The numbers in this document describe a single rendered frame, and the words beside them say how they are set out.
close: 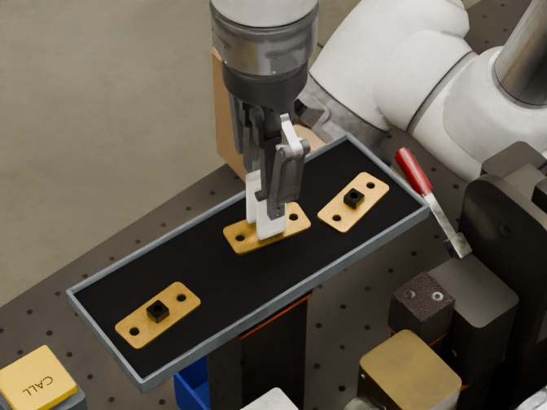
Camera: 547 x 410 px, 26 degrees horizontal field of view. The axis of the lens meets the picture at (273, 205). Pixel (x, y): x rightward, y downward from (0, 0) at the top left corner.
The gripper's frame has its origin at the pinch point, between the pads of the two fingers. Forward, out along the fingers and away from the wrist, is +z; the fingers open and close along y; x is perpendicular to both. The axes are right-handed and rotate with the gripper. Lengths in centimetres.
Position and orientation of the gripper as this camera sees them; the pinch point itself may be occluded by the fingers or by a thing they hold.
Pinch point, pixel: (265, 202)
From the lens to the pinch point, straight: 116.5
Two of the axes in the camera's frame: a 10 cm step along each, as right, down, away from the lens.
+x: 8.9, -3.4, 2.9
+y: 4.5, 6.8, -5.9
